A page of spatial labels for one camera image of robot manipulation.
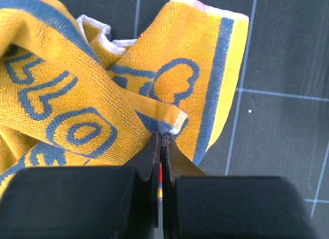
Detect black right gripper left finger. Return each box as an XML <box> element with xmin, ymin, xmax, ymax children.
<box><xmin>1</xmin><ymin>133</ymin><xmax>161</xmax><ymax>238</ymax></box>

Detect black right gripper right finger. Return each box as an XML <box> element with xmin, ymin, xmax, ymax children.
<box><xmin>161</xmin><ymin>135</ymin><xmax>318</xmax><ymax>238</ymax></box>

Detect yellow tiger hello towel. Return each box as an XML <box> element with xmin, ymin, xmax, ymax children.
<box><xmin>1</xmin><ymin>0</ymin><xmax>249</xmax><ymax>189</ymax></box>

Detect black grid cutting mat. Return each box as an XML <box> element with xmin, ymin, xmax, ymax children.
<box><xmin>46</xmin><ymin>0</ymin><xmax>329</xmax><ymax>239</ymax></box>

